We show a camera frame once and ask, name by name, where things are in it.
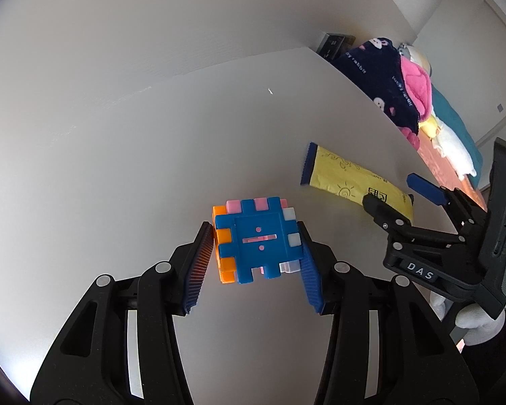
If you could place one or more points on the teal pillow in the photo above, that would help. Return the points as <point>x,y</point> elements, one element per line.
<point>449,116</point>

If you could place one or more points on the checkered patchwork pillow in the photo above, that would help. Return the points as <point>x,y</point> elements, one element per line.
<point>414,55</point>

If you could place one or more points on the navy blue patterned blanket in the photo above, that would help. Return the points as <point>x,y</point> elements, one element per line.
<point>375,68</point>

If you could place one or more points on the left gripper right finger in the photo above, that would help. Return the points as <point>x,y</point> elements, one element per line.
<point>386,345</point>

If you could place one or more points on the white goose plush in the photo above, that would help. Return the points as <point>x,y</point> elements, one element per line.
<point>451,147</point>

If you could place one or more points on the black wall socket panel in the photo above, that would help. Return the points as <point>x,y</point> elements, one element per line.
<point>333,45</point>

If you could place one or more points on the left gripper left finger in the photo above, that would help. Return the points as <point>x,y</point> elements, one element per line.
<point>88,361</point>

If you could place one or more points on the white gloved right hand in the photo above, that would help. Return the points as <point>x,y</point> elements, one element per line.
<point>479,326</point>

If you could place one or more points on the pink fleece garment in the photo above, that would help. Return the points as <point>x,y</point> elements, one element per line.
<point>418,87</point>

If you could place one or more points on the yellow duck plush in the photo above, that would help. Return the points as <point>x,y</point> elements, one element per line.
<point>430,127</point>

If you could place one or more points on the pink bed sheet mattress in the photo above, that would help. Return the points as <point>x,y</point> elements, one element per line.
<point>444,173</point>

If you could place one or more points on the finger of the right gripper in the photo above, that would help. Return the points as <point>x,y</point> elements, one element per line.
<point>399,227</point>
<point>459,207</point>

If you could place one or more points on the colourful puzzle cube toy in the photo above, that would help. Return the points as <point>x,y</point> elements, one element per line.
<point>259,233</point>

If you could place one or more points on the yellow snack packet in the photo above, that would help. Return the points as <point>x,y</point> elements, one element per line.
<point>329,172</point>

